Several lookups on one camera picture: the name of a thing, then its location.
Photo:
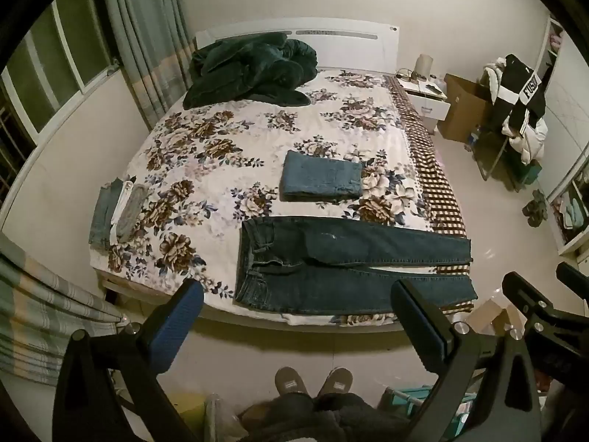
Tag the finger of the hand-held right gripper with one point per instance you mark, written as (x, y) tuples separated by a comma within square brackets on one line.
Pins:
[(573, 275), (529, 295)]

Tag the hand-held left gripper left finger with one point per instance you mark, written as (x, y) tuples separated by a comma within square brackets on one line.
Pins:
[(177, 317)]

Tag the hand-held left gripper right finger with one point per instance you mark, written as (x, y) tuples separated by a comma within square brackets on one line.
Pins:
[(416, 327)]

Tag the dark blue jeans pants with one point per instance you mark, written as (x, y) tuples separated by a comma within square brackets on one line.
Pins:
[(322, 258)]

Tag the small cardboard box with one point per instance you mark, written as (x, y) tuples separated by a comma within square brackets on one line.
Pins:
[(490, 315)]

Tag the teal plastic bin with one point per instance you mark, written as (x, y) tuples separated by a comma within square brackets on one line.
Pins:
[(409, 398)]

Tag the pair of grey slippers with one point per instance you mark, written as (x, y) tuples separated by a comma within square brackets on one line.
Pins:
[(535, 207)]

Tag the person's grey right slipper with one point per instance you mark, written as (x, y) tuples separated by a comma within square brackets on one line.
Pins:
[(336, 382)]

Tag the person's grey slipper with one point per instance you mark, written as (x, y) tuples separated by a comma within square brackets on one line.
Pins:
[(291, 381), (336, 382)]

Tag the clear plastic bag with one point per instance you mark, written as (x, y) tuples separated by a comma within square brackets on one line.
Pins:
[(223, 419)]

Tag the folded grey cloth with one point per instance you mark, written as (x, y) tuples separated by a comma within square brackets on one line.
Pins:
[(131, 214)]

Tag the folded light blue jeans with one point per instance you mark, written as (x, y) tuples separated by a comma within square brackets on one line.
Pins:
[(102, 214)]

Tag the folded white cloth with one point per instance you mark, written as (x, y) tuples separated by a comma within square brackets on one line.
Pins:
[(123, 200)]

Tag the person's grey left slipper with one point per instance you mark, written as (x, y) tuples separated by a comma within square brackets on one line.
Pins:
[(291, 381)]

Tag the person's dark fleece clothing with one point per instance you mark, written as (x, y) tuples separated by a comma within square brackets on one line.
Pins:
[(322, 419)]

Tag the green striped curtain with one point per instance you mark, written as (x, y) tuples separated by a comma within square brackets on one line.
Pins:
[(142, 41), (41, 313)]

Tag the brown checkered bed sheet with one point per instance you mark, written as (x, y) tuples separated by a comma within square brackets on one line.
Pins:
[(430, 175)]

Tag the bed with floral sheet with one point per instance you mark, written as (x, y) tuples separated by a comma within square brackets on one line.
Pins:
[(221, 165)]

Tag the black and white jacket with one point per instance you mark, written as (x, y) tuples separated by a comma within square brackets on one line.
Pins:
[(522, 87)]

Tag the brown cardboard box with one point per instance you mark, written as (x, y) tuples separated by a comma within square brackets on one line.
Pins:
[(462, 110)]

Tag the white nightstand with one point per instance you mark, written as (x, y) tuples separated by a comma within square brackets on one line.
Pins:
[(430, 99)]

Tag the beige bedside lamp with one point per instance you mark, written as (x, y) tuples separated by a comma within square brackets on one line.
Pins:
[(424, 65)]

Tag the dark green plush blanket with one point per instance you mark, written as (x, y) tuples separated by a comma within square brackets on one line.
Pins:
[(248, 69)]

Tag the white bed headboard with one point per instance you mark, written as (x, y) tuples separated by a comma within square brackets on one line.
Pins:
[(349, 43)]

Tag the window with white frame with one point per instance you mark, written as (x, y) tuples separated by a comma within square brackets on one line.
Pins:
[(60, 55)]

